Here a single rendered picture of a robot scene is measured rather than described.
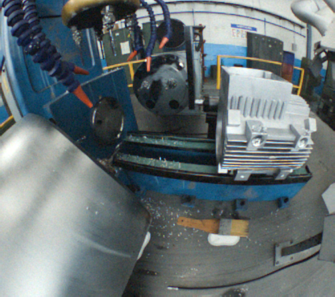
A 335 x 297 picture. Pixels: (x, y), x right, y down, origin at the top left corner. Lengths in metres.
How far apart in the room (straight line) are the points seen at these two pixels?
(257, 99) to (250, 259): 0.38
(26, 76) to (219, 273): 0.67
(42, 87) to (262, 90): 0.50
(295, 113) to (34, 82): 0.61
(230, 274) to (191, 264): 0.11
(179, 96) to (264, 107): 0.34
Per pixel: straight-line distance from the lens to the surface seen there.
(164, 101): 0.53
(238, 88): 0.22
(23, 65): 0.42
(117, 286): 0.16
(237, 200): 0.43
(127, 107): 0.49
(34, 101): 0.41
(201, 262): 0.39
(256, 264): 0.43
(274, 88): 0.24
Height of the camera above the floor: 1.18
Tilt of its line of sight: 34 degrees down
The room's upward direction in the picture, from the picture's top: 7 degrees counter-clockwise
